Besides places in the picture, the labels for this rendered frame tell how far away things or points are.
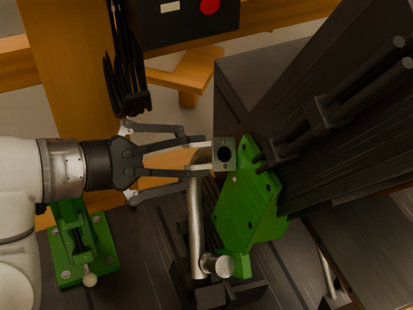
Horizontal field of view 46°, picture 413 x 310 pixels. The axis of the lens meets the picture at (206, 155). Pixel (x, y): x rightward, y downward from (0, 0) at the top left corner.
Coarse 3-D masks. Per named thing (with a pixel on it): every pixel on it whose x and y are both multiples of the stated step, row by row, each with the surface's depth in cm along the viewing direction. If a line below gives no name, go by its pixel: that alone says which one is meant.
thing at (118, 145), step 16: (80, 144) 70; (96, 144) 69; (112, 144) 71; (128, 144) 72; (96, 160) 68; (112, 160) 71; (128, 160) 72; (96, 176) 68; (112, 176) 71; (128, 176) 72
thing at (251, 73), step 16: (272, 48) 96; (288, 48) 96; (224, 64) 93; (240, 64) 93; (256, 64) 93; (272, 64) 93; (288, 64) 93; (224, 80) 91; (240, 80) 90; (256, 80) 90; (272, 80) 90; (224, 96) 94; (240, 96) 87; (256, 96) 87; (224, 112) 96; (240, 112) 88; (224, 128) 99; (224, 176) 109
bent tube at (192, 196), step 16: (224, 144) 78; (192, 160) 87; (208, 160) 81; (224, 160) 80; (192, 192) 90; (192, 208) 90; (192, 224) 90; (192, 240) 90; (192, 256) 90; (192, 272) 90
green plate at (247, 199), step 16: (240, 144) 77; (240, 160) 78; (240, 176) 78; (256, 176) 74; (272, 176) 70; (224, 192) 84; (240, 192) 79; (256, 192) 74; (272, 192) 70; (224, 208) 84; (240, 208) 79; (256, 208) 74; (272, 208) 75; (224, 224) 85; (240, 224) 80; (256, 224) 75; (272, 224) 79; (288, 224) 81; (224, 240) 85; (240, 240) 80; (256, 240) 81
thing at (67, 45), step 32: (32, 0) 76; (64, 0) 77; (96, 0) 80; (32, 32) 79; (64, 32) 81; (96, 32) 84; (64, 64) 86; (96, 64) 88; (64, 96) 91; (96, 96) 93; (64, 128) 96; (96, 128) 99; (96, 192) 113
